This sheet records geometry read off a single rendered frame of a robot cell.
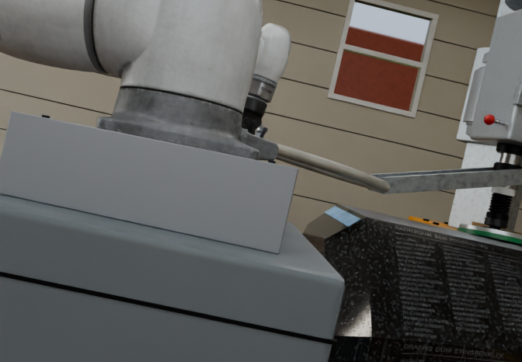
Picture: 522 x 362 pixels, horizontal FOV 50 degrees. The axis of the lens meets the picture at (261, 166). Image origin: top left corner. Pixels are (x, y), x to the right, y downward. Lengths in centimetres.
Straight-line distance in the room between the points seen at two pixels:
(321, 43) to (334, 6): 53
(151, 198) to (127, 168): 4
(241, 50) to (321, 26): 723
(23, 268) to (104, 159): 12
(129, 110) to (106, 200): 13
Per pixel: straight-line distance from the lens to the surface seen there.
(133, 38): 67
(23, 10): 73
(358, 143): 783
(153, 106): 64
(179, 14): 65
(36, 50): 75
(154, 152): 56
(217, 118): 65
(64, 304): 54
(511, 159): 194
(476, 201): 251
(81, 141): 57
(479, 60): 263
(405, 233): 147
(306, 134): 769
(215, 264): 52
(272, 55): 155
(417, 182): 174
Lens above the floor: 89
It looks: 1 degrees down
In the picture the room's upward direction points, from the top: 13 degrees clockwise
